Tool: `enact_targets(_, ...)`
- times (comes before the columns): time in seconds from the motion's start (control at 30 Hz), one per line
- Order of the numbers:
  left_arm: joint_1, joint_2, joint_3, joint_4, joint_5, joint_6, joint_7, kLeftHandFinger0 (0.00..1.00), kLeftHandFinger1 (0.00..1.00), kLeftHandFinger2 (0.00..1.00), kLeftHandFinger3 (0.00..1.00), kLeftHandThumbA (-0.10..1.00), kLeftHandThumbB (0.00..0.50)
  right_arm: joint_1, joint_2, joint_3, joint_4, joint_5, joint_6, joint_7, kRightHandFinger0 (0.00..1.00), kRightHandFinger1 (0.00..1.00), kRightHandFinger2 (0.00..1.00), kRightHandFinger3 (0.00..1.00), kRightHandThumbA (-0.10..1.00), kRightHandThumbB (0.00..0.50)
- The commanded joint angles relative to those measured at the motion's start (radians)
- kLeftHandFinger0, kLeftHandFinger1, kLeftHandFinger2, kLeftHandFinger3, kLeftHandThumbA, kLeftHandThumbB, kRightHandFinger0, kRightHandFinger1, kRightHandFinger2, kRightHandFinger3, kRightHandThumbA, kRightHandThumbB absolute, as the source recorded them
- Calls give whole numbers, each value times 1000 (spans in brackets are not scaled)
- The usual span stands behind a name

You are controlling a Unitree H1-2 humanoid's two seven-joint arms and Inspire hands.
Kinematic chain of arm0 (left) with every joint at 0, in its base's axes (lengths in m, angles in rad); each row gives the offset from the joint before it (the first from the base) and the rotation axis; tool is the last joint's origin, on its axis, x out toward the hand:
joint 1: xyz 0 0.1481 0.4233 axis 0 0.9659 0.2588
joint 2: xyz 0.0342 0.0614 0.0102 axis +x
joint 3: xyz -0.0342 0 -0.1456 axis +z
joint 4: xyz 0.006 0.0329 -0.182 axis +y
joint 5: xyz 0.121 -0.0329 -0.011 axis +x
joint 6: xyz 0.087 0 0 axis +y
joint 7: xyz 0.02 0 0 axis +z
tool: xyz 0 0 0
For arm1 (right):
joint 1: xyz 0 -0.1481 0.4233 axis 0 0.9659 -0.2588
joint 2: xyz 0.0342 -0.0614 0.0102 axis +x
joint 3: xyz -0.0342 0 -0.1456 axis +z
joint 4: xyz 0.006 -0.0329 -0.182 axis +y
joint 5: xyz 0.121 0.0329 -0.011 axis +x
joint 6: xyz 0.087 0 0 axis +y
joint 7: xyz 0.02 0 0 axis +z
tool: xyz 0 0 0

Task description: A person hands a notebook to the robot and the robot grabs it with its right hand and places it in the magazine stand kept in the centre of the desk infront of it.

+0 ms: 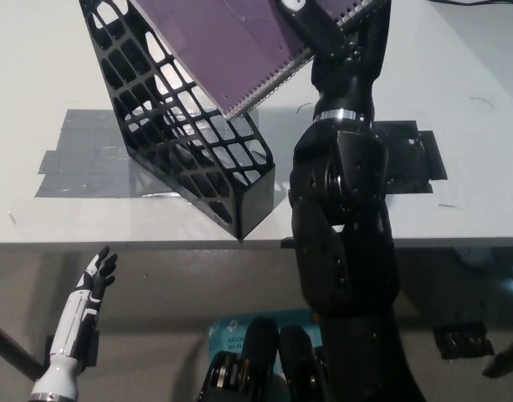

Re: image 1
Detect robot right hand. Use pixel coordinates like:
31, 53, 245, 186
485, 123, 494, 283
276, 0, 391, 122

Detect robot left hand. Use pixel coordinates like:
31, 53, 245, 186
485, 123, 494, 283
50, 245, 118, 361

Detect purple spiral notebook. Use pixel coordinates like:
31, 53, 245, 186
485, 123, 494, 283
128, 0, 389, 121

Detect black mesh magazine stand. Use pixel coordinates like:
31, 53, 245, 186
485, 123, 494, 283
78, 0, 277, 242

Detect black diagonal table leg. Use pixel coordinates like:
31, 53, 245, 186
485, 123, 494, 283
0, 317, 44, 382
481, 334, 513, 378

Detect black tape square patch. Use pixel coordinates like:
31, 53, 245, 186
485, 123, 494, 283
371, 120, 449, 196

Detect teal router box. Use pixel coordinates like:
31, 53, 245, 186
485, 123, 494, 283
208, 308, 324, 361

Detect grey tape patch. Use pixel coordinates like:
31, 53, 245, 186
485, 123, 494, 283
33, 107, 285, 201

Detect grey blue rounded object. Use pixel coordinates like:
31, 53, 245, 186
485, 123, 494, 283
450, 246, 513, 303

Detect thin black cable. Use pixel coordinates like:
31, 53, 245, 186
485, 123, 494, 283
431, 0, 513, 7

